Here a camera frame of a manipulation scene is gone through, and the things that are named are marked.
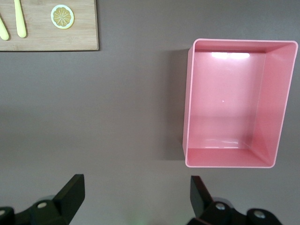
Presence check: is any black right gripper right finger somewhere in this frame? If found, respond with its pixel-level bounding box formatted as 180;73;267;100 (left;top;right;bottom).
190;175;215;219

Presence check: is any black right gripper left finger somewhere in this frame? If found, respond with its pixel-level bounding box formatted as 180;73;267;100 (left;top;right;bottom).
52;174;85;225

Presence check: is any pink plastic bin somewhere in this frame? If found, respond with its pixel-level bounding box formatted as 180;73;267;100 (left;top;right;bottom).
182;38;299;169

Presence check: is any wooden cutting board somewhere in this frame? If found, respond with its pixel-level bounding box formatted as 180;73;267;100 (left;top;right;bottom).
0;0;100;52

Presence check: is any yellow plastic knife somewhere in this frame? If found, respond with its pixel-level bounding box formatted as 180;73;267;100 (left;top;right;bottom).
0;15;10;41

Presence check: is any yellow plastic fork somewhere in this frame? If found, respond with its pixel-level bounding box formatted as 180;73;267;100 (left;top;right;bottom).
13;0;28;38

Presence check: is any lemon slice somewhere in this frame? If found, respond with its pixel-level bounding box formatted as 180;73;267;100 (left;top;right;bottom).
50;4;75;30

